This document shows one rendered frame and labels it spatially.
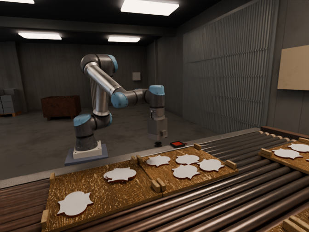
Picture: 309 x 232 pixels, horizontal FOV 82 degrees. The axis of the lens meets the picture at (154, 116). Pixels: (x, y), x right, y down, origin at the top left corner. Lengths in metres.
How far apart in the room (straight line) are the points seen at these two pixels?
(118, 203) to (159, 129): 0.38
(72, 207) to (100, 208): 0.10
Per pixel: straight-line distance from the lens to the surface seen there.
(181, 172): 0.89
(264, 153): 1.22
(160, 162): 0.97
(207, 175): 0.90
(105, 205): 0.75
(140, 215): 0.71
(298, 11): 3.60
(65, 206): 0.77
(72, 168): 1.10
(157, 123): 0.88
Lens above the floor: 1.38
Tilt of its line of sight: 12 degrees down
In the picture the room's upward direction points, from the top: 2 degrees counter-clockwise
